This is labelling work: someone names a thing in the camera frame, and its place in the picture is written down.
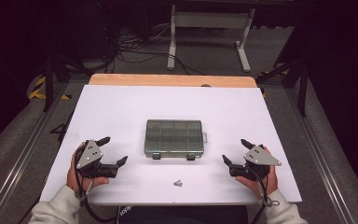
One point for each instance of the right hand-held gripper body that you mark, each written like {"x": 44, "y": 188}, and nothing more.
{"x": 259, "y": 157}

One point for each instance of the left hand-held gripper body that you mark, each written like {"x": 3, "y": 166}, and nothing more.
{"x": 88, "y": 154}

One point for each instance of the small metal screw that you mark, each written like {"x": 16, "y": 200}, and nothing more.
{"x": 179, "y": 185}
{"x": 176, "y": 182}

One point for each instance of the clear grey compartment box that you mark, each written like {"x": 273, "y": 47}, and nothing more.
{"x": 174, "y": 137}

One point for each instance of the person's left hand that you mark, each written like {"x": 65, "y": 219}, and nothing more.
{"x": 72, "y": 177}

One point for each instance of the person's right hand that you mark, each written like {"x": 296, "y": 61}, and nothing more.
{"x": 268, "y": 186}

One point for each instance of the person's dark clothing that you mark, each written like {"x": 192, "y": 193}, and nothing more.
{"x": 183, "y": 216}

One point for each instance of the black metal stand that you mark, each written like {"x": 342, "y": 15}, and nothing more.
{"x": 303, "y": 90}

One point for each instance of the black tripod stand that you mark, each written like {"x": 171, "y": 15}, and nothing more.
{"x": 48, "y": 84}

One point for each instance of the yellow black floor tape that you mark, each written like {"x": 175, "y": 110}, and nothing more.
{"x": 37, "y": 93}

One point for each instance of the wooden table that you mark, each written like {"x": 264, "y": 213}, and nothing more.
{"x": 167, "y": 80}

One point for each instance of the white metal stand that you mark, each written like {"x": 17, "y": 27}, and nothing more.
{"x": 211, "y": 20}

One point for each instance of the aluminium floor rail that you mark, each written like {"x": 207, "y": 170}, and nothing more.
{"x": 320, "y": 155}
{"x": 18, "y": 161}

